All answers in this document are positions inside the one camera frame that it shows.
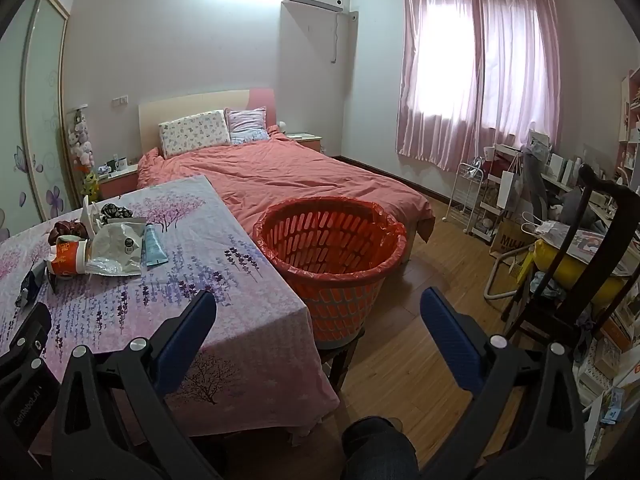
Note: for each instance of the white paper bag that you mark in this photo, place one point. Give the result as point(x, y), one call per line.
point(510, 186)

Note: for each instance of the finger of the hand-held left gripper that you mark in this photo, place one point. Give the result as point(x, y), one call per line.
point(30, 325)

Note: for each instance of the pink and white nightstand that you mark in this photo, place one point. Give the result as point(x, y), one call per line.
point(117, 183)
point(305, 141)

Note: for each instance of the yellow basin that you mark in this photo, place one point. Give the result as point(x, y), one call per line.
point(575, 266)

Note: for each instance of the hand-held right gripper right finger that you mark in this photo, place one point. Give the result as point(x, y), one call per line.
point(450, 342)

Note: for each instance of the person's leg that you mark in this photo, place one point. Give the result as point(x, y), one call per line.
point(380, 450)

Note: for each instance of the orange plastic laundry basket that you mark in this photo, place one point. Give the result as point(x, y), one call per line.
point(325, 260)

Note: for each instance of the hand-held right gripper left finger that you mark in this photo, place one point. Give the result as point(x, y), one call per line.
point(184, 342)

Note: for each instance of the orange paper cup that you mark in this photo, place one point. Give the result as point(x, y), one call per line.
point(67, 258)

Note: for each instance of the hanging plush toys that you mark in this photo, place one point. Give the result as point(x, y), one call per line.
point(82, 140)

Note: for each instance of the brown paper bag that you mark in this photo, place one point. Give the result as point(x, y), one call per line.
point(510, 241)

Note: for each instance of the bed with pink quilt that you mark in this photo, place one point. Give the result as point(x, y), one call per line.
point(300, 175)

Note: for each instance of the white cloth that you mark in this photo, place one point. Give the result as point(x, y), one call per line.
point(89, 217)

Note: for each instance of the white wall switch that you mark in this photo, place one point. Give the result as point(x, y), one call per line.
point(119, 100)

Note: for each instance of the floral purple tablecloth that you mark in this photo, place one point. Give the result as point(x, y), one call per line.
point(225, 310)

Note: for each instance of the floral white pillow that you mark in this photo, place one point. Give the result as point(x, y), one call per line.
point(192, 132)

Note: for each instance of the dark wooden chair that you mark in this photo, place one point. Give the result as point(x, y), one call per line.
point(565, 270)

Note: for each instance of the cream and pink headboard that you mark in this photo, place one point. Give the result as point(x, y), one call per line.
point(200, 102)

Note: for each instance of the wardrobe with flower doors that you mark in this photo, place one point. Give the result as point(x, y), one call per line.
point(35, 110)

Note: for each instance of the black and white scrunchie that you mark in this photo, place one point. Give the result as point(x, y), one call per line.
point(112, 210)

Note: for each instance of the dark wooden stool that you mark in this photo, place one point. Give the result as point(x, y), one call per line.
point(340, 360)

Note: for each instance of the brown scrunchie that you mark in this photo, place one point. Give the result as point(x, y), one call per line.
point(65, 232)

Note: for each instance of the blue tube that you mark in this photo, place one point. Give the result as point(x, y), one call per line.
point(154, 247)

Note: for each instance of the dark mesh cloth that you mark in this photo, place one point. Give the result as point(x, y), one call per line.
point(30, 285)

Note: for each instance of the striped pink pillow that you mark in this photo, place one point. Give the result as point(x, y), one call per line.
point(247, 125)

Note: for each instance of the white bookshelf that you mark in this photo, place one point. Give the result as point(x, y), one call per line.
point(631, 110)

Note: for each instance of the pink curtain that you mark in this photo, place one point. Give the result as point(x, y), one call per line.
point(475, 70)

